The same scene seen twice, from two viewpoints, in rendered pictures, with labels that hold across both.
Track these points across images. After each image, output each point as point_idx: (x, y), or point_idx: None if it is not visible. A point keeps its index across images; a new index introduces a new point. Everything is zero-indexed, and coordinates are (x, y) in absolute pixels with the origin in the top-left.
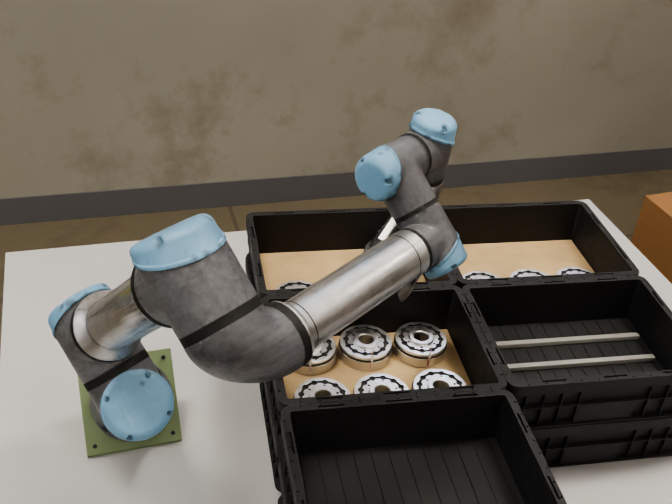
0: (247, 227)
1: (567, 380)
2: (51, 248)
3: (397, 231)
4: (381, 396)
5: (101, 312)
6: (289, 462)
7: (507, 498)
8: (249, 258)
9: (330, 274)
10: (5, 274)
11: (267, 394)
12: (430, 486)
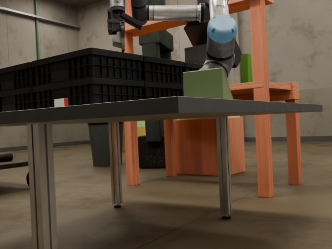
0: (102, 49)
1: None
2: (142, 99)
3: (148, 6)
4: None
5: (228, 11)
6: (199, 64)
7: None
8: (102, 71)
9: (180, 5)
10: (195, 97)
11: (168, 83)
12: None
